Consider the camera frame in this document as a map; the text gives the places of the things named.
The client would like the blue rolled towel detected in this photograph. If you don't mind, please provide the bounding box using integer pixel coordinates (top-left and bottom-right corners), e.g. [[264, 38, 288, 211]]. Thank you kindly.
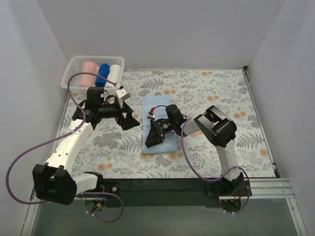
[[95, 63, 110, 87]]

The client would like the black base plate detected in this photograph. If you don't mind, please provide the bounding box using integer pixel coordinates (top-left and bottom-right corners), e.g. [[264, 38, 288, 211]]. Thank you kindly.
[[78, 177, 252, 210]]

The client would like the white plastic basket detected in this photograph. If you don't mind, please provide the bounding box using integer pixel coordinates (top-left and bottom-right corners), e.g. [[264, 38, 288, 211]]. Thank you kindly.
[[61, 56, 125, 95]]

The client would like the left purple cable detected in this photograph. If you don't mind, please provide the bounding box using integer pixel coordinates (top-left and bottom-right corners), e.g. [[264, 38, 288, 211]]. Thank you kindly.
[[5, 71, 124, 223]]

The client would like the purple cable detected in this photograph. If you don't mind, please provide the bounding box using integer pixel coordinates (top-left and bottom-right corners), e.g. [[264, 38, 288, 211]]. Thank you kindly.
[[150, 105, 253, 215], [5, 71, 124, 223]]

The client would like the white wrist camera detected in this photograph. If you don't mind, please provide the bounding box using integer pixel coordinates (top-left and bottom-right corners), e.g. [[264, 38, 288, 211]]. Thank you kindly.
[[115, 86, 131, 108], [147, 108, 157, 121]]

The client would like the light blue towel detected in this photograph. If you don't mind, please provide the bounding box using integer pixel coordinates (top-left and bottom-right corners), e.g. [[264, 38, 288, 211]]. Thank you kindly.
[[142, 95, 177, 154]]

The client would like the pink towel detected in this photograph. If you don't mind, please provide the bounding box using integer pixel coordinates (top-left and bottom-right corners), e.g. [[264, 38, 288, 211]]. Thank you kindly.
[[78, 61, 100, 89]]

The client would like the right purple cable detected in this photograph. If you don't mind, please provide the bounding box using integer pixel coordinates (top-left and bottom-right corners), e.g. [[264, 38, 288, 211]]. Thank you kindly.
[[150, 105, 253, 215]]

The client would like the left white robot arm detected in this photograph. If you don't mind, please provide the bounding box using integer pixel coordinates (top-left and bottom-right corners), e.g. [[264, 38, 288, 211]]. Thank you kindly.
[[32, 86, 140, 205]]

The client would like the white rolled towel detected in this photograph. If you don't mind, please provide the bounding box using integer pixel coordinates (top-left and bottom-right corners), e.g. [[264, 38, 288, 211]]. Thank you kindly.
[[105, 64, 121, 88]]

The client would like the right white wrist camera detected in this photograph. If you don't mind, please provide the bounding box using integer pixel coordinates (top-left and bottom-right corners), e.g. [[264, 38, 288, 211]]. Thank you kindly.
[[147, 108, 157, 121]]

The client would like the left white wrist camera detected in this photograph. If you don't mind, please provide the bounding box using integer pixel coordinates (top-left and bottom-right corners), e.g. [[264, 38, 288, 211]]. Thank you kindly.
[[115, 86, 131, 108]]

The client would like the floral table mat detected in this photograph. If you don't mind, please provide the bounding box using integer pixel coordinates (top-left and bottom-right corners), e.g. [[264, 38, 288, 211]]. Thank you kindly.
[[71, 70, 275, 178]]

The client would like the aluminium rail frame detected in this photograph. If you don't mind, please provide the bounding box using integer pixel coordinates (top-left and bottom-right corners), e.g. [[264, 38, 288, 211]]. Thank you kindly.
[[22, 178, 307, 236]]

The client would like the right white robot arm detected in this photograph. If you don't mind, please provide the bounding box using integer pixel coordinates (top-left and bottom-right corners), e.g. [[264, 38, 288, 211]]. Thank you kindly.
[[145, 104, 245, 196]]

